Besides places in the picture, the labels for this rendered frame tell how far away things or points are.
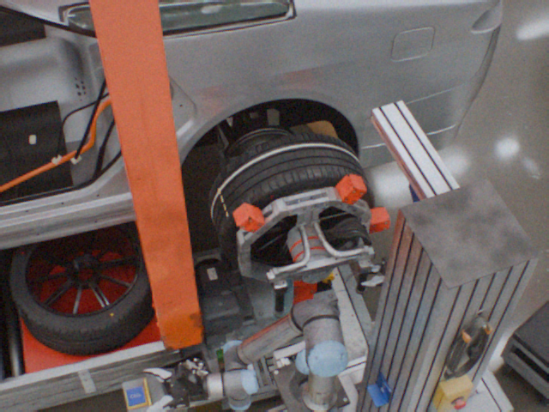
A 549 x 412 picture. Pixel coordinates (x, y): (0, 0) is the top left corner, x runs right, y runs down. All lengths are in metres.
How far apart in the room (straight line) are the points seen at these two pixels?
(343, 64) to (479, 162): 1.83
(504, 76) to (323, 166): 2.36
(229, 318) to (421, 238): 1.86
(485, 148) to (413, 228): 2.95
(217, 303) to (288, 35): 1.31
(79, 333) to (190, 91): 1.19
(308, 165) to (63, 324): 1.26
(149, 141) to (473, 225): 0.96
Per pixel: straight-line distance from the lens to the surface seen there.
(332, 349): 2.48
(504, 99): 5.24
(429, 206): 2.07
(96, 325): 3.66
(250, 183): 3.22
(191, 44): 2.96
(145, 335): 3.87
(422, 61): 3.38
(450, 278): 1.97
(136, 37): 2.17
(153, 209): 2.70
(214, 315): 3.74
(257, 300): 3.97
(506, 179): 4.84
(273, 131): 3.56
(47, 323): 3.71
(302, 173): 3.18
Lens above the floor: 3.67
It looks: 54 degrees down
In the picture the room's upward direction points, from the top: straight up
